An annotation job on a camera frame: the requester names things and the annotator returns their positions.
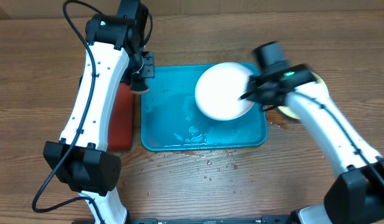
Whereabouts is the white round plate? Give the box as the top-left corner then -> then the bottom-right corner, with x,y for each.
195,62 -> 254,121

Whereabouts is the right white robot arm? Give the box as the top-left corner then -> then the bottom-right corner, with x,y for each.
242,64 -> 384,223

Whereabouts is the yellow-green round plate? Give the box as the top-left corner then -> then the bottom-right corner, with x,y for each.
278,72 -> 329,120

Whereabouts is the black tray with red sponge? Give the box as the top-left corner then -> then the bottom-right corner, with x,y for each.
78,74 -> 136,151

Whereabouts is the teal plastic tray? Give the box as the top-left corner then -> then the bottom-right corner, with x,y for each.
141,64 -> 268,152

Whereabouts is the red sponge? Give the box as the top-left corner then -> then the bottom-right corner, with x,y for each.
130,79 -> 149,95

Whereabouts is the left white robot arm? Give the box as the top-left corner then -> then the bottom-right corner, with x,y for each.
43,1 -> 154,223

